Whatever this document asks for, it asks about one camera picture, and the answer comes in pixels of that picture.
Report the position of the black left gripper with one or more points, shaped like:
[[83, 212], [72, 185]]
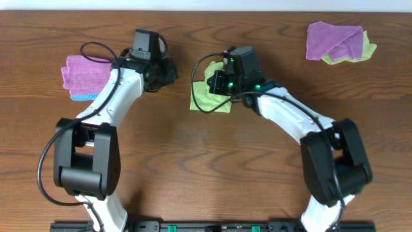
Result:
[[169, 72]]

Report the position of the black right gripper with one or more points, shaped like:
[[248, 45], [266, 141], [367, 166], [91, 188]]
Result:
[[214, 87]]

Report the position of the light green cloth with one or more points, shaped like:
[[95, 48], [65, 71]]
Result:
[[207, 101]]

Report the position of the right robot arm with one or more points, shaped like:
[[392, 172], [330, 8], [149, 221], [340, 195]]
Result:
[[335, 164]]

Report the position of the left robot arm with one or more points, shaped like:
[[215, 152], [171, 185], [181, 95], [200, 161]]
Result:
[[86, 152]]

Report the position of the folded pink cloth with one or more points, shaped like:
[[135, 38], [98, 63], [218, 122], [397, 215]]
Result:
[[84, 77]]

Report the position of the folded blue cloth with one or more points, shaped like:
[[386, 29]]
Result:
[[86, 97]]

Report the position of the crumpled green cloth under purple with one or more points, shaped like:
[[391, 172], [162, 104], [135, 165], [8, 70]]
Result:
[[367, 52]]

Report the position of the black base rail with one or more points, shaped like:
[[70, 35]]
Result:
[[272, 226]]

